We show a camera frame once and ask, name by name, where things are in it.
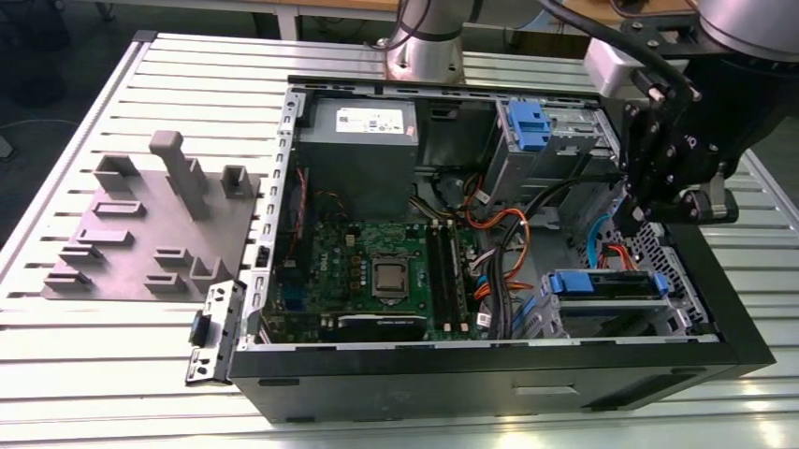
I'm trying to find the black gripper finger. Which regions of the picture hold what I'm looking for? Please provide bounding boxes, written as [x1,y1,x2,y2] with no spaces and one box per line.
[641,185,710,225]
[613,102,668,239]

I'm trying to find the hard disk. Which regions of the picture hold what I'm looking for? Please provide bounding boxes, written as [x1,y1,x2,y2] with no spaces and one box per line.
[546,269,673,301]

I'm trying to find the metal disk bay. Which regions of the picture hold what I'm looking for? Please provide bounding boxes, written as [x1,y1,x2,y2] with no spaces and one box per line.
[538,268,718,340]

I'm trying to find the blue plastic drive latch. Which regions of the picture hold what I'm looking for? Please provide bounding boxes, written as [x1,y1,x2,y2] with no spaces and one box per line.
[508,100,554,152]

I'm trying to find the metal optical drive cage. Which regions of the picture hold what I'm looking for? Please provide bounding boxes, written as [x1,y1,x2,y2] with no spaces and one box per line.
[485,97,625,207]

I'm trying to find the black RAM slot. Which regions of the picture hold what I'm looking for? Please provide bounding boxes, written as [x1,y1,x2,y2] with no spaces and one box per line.
[429,220,457,332]
[444,219,470,331]

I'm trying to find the grey power supply unit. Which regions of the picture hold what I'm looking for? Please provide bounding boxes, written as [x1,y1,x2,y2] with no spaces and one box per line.
[292,95,418,224]

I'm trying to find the silver CPU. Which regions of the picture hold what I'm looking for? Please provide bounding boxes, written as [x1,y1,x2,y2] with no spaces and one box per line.
[376,264,408,290]

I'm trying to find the CPU socket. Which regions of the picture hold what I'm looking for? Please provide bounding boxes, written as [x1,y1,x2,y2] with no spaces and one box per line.
[366,251,416,308]

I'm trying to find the green motherboard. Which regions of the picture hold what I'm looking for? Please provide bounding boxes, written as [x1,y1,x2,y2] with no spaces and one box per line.
[258,217,494,342]

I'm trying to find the black open PC case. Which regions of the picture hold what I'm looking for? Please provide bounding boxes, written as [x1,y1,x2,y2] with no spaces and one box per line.
[226,73,777,425]

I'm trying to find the black graphics card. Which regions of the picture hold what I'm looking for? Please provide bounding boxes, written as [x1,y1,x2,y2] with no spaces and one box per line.
[317,313,430,342]

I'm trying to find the grey parts rack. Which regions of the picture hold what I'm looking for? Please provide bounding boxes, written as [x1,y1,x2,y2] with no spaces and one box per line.
[37,129,262,303]

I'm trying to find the blue data wire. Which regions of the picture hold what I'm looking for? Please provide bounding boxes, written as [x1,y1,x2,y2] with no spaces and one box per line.
[585,212,620,272]

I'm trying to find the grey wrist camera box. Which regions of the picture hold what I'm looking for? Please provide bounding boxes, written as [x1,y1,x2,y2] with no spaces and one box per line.
[582,37,648,100]

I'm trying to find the orange wire bundle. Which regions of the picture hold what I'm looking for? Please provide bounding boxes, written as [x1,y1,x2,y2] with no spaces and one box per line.
[464,208,532,300]

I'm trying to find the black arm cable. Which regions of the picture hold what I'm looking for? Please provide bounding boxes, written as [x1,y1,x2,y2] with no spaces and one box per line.
[536,0,692,94]

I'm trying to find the hinged metal slot bracket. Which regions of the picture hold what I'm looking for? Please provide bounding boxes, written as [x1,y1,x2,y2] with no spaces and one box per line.
[185,279,248,385]

